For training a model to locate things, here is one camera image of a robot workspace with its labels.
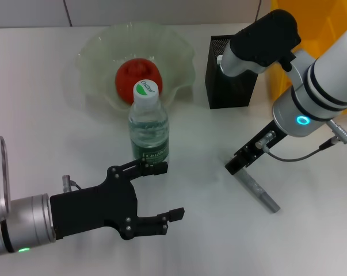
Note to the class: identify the black mesh pen holder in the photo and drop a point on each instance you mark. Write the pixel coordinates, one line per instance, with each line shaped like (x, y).
(230, 92)

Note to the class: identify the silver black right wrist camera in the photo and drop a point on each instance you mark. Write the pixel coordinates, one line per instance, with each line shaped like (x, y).
(262, 37)

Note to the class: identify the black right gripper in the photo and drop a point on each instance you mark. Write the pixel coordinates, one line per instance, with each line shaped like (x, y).
(259, 143)

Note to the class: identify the yellow plastic bin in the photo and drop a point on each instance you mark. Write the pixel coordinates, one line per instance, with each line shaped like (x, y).
(320, 17)

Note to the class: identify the grey pen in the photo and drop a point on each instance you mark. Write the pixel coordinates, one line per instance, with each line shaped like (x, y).
(259, 192)

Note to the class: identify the red tomato-like fruit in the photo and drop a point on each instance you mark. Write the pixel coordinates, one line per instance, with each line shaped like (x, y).
(127, 74)

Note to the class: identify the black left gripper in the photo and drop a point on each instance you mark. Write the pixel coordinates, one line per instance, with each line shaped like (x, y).
(95, 207)

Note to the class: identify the clear green-label water bottle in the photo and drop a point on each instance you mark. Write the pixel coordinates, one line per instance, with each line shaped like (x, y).
(148, 129)

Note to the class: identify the green wavy glass fruit plate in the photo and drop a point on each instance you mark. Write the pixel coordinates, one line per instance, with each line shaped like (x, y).
(104, 57)

